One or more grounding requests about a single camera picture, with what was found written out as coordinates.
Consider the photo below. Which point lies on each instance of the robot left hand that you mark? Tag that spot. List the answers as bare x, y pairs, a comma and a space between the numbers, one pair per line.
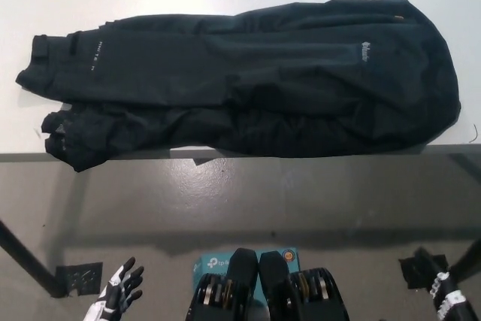
116, 287

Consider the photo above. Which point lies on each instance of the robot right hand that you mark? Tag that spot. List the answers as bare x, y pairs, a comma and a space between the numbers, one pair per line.
445, 294

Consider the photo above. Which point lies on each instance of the black jacket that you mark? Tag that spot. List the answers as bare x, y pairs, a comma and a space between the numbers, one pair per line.
225, 84

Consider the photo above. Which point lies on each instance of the robot left torso block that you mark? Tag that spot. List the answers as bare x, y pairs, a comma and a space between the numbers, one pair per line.
240, 272

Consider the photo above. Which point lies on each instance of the black floor mounting plate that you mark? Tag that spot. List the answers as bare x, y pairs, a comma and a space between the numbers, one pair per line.
80, 277
411, 272

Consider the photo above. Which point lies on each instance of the black table leg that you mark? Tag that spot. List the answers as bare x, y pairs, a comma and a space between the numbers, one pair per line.
26, 257
467, 255

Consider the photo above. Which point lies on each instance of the teal tp-link box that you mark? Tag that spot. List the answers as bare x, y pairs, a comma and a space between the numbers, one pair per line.
210, 264

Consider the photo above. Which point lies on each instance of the thin dark thread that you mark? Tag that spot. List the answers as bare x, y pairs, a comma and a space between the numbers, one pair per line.
475, 133

